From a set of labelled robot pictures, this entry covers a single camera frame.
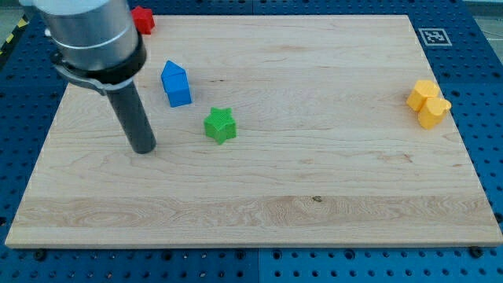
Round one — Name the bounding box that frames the yellow heart block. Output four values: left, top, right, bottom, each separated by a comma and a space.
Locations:
417, 97, 452, 130

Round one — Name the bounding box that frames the yellow pentagon block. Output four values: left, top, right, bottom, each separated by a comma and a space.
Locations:
406, 80, 440, 112

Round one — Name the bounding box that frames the wooden board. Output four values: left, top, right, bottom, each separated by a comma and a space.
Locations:
6, 15, 502, 249

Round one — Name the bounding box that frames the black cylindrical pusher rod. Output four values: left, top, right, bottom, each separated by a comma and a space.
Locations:
107, 81, 156, 154

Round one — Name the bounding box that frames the white fiducial marker tag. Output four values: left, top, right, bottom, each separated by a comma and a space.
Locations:
419, 28, 452, 46

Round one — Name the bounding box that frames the green star block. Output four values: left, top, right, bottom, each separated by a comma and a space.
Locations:
204, 107, 237, 145

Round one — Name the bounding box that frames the blue cube block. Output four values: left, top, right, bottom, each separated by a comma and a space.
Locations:
161, 73, 192, 108

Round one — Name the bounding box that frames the blue triangle block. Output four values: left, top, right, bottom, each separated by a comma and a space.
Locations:
161, 61, 185, 77

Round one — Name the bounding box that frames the red block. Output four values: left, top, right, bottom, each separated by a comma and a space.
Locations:
131, 6, 156, 35

